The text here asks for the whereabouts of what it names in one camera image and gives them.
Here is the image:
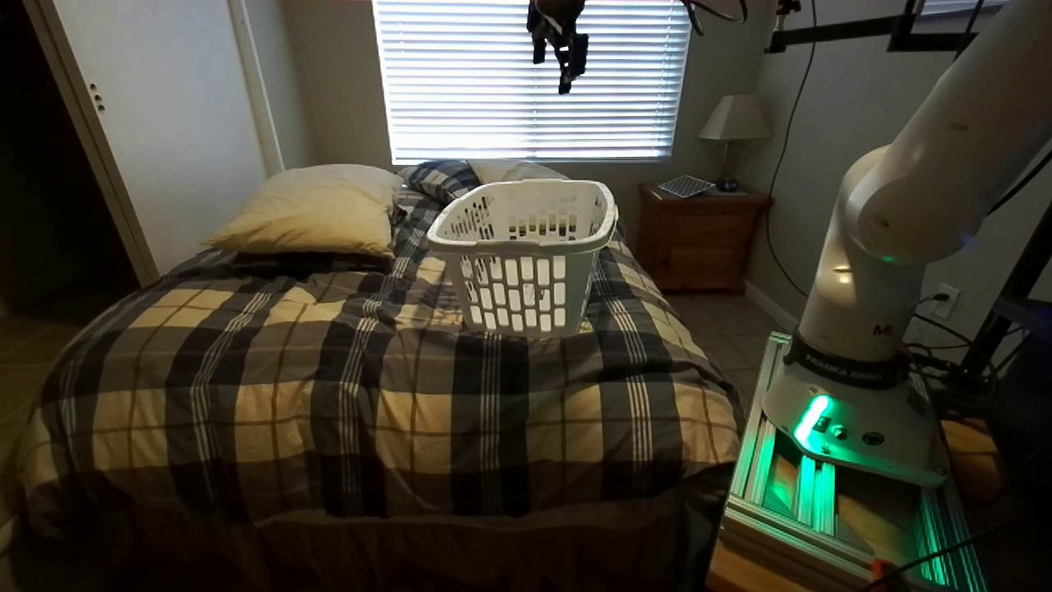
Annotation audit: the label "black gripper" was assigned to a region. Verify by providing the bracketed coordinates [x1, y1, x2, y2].
[522, 0, 591, 98]

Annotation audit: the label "white plastic laundry basket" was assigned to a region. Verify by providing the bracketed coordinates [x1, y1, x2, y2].
[424, 177, 622, 339]

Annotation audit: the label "white window blinds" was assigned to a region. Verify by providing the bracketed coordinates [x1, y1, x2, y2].
[371, 0, 701, 169]

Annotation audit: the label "tan pillow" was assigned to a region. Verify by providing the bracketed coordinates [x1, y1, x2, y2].
[469, 158, 568, 188]

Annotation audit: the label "plaid pillow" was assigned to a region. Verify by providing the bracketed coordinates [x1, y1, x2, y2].
[398, 158, 486, 215]

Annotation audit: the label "book on nightstand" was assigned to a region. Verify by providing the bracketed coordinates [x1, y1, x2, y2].
[653, 173, 720, 204]

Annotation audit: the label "table lamp with white shade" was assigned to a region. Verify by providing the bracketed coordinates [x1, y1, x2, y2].
[698, 92, 775, 197]

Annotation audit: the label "wooden nightstand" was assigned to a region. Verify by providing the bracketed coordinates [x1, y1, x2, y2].
[633, 185, 775, 297]

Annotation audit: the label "cream pillow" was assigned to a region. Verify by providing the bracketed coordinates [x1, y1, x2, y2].
[208, 162, 408, 264]

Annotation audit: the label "white closet door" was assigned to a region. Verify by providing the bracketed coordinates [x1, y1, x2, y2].
[23, 0, 288, 289]

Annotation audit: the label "plaid bed comforter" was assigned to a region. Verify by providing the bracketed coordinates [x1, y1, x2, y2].
[9, 162, 747, 526]

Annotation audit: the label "brown bed skirt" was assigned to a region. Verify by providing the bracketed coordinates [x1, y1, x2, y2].
[9, 482, 733, 592]

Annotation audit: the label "black hanging wall cable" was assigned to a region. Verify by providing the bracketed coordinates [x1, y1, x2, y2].
[760, 0, 825, 303]

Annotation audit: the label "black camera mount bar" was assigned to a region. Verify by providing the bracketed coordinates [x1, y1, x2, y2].
[765, 0, 1005, 60]

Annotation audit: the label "white wall outlet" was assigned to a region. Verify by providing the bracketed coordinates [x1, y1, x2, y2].
[931, 279, 965, 322]

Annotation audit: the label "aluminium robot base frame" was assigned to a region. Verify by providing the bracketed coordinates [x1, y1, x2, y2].
[715, 327, 991, 592]

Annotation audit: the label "black stand frame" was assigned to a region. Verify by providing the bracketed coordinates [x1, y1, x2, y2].
[960, 226, 1052, 414]

